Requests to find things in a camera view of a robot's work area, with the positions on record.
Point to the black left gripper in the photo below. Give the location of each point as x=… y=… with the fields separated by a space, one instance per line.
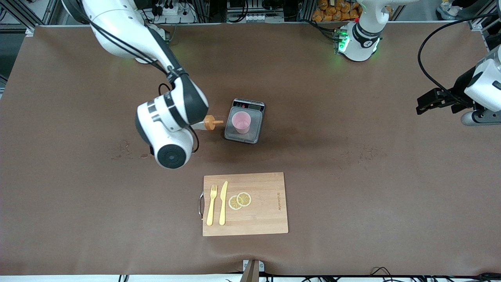
x=458 y=89

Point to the pink plastic cup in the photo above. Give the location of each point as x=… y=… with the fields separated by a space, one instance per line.
x=240 y=125

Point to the sauce bottle with orange cap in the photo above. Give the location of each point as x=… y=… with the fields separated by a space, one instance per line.
x=211 y=123

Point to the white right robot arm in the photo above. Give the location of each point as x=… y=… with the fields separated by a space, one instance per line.
x=117 y=27

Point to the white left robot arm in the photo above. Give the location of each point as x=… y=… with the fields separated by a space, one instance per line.
x=360 y=43

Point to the white sneaker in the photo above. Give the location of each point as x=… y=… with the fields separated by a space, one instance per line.
x=445 y=11

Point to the orange snack bag pile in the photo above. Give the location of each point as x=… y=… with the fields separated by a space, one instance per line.
x=332 y=11

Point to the brown table mat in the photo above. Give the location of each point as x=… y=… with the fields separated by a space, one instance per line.
x=352 y=219

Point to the white power strip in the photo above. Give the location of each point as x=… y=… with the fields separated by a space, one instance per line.
x=254 y=17
x=174 y=11

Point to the silver digital kitchen scale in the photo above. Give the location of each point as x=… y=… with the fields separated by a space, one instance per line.
x=235 y=136

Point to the dried lemon slice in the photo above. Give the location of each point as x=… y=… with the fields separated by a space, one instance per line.
x=245 y=199

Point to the yellow plastic knife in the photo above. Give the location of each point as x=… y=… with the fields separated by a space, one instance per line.
x=223 y=203

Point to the yellow plastic fork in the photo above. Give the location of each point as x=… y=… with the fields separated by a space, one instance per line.
x=211 y=207

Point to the aluminium frame profile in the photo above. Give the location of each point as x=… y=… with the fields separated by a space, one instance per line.
x=305 y=9
x=201 y=9

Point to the metal table clamp bracket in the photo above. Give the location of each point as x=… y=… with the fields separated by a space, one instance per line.
x=261 y=266

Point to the brown camera stand post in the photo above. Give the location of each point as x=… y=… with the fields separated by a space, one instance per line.
x=250 y=274

